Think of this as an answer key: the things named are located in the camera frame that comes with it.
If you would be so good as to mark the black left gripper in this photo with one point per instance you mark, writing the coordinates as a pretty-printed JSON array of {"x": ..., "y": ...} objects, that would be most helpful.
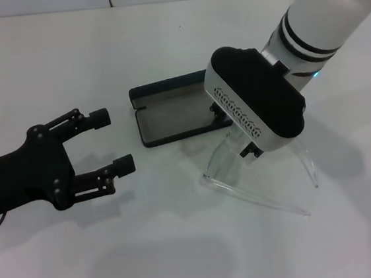
[{"x": 26, "y": 175}]

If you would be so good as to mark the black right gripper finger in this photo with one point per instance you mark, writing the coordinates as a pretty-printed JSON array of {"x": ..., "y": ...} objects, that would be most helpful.
[
  {"x": 250, "y": 151},
  {"x": 217, "y": 112}
]

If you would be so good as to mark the clear transparent glasses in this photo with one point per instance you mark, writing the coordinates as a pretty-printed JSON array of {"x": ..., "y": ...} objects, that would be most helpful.
[{"x": 228, "y": 167}]

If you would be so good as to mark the black glasses case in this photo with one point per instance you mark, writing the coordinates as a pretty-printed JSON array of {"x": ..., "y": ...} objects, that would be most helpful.
[{"x": 170, "y": 120}]

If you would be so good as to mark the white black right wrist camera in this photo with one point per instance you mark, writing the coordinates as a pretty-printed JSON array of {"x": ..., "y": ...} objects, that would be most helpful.
[{"x": 256, "y": 88}]

